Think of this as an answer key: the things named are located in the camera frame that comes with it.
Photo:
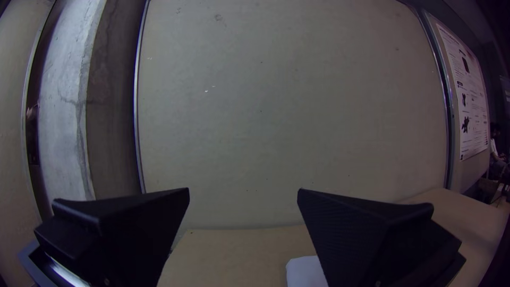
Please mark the white t-shirt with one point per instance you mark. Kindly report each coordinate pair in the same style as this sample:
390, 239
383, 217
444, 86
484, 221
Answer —
304, 273

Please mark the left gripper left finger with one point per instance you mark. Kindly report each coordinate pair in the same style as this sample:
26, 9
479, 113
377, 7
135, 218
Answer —
119, 239

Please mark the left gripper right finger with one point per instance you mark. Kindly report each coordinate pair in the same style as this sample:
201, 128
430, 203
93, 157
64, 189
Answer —
370, 243

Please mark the person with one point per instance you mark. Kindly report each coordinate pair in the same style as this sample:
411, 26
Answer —
496, 151

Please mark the white printed poster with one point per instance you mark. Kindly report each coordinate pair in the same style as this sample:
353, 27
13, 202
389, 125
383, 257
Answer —
470, 99

